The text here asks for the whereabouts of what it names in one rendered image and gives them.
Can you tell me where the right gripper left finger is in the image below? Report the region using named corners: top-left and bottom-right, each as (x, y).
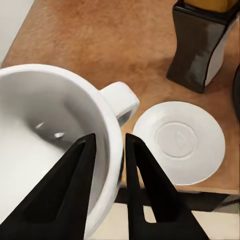
top-left (0, 133), bottom-right (97, 240)

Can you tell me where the bottle of coffee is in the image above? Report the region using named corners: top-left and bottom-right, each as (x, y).
top-left (166, 0), bottom-right (240, 95)

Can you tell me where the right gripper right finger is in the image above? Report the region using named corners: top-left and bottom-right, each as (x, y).
top-left (126, 133), bottom-right (210, 240)

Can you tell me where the saucer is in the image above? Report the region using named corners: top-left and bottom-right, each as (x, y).
top-left (132, 100), bottom-right (226, 186)

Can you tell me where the coffee cup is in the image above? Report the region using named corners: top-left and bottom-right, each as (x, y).
top-left (0, 64), bottom-right (140, 240)

